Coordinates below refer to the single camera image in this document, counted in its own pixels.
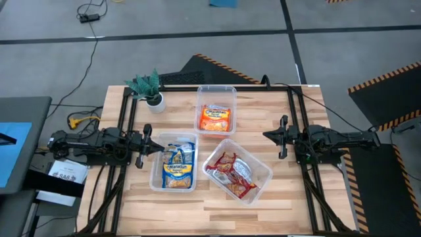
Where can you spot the black hazard-striped floor mat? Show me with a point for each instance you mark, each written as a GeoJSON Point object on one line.
{"type": "Point", "coordinates": [388, 98]}
{"type": "Point", "coordinates": [210, 70]}
{"type": "Point", "coordinates": [378, 184]}
{"type": "Point", "coordinates": [335, 1]}

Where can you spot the white printed paper sign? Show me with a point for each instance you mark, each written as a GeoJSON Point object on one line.
{"type": "Point", "coordinates": [68, 171]}

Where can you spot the black aluminium rig frame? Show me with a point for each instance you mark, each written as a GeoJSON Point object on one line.
{"type": "Point", "coordinates": [263, 88]}

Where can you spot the black power adapter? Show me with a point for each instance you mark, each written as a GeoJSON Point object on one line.
{"type": "Point", "coordinates": [89, 17]}

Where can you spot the grey side table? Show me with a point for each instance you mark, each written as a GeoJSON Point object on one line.
{"type": "Point", "coordinates": [36, 112]}

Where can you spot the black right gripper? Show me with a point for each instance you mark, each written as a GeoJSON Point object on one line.
{"type": "Point", "coordinates": [291, 136]}

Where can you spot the green plant in white pot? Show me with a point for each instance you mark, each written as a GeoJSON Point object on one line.
{"type": "Point", "coordinates": [149, 90]}

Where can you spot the yellow power plug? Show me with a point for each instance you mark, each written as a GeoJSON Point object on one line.
{"type": "Point", "coordinates": [74, 123]}

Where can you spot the clear plastic bin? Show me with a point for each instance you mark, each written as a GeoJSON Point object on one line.
{"type": "Point", "coordinates": [156, 184]}
{"type": "Point", "coordinates": [215, 95]}
{"type": "Point", "coordinates": [263, 174]}

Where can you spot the blue Maruchan ramen pack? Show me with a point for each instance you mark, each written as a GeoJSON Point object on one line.
{"type": "Point", "coordinates": [165, 158]}
{"type": "Point", "coordinates": [177, 154]}
{"type": "Point", "coordinates": [189, 152]}
{"type": "Point", "coordinates": [177, 174]}

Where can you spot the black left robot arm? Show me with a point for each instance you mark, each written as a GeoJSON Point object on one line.
{"type": "Point", "coordinates": [98, 141]}

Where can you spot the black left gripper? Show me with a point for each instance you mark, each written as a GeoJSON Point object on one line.
{"type": "Point", "coordinates": [143, 145]}

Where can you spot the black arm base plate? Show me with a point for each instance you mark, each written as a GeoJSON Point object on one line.
{"type": "Point", "coordinates": [329, 159]}
{"type": "Point", "coordinates": [108, 161]}

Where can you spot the white blank paper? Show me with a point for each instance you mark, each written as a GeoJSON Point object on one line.
{"type": "Point", "coordinates": [56, 198]}

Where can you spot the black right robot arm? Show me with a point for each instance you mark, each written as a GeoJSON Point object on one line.
{"type": "Point", "coordinates": [338, 140]}

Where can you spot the blue floor mat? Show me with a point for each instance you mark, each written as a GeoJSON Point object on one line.
{"type": "Point", "coordinates": [223, 3]}

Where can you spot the blue sheet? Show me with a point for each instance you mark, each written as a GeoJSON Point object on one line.
{"type": "Point", "coordinates": [13, 154]}

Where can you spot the grey metal stand base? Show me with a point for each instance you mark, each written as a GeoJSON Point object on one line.
{"type": "Point", "coordinates": [408, 126]}

